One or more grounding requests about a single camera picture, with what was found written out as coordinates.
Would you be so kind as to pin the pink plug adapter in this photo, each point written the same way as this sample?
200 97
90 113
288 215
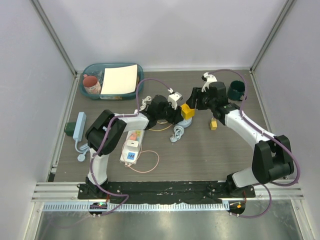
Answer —
135 136

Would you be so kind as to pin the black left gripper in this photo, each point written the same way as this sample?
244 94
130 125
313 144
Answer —
176 114

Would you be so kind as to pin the white paper sheet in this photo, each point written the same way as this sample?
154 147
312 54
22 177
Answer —
119 80

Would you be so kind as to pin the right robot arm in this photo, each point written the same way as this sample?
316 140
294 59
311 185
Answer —
272 158

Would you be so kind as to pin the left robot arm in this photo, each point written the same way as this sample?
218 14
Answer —
104 134

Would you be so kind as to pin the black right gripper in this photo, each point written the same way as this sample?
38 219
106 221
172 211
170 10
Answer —
192 101

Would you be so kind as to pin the white power strip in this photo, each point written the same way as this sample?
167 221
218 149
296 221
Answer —
128 157

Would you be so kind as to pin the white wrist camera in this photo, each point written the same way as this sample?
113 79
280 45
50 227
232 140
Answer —
173 98
208 79

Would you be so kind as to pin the dark green box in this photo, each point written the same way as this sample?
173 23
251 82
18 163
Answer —
69 128

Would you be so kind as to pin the teal plastic basin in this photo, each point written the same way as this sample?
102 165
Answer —
97 69

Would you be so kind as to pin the white charger block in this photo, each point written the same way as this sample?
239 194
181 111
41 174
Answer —
132 146

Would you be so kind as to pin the dark green mug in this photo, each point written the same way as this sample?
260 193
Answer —
236 90

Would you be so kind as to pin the yellow cube socket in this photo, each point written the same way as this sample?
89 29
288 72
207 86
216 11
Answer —
187 112

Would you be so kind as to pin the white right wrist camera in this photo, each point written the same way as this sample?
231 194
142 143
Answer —
208 79

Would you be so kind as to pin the light blue round socket base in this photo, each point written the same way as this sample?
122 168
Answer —
185 123

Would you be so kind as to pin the pale yellow USB charger plug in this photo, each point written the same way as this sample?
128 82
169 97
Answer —
213 124

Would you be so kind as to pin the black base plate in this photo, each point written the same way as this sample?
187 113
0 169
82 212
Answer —
175 192

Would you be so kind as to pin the red patterned cup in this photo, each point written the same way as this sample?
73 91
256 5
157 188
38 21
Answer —
92 84

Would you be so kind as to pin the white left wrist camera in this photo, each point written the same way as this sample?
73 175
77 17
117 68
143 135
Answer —
173 98

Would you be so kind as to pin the light blue power strip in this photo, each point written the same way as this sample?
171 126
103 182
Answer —
79 127

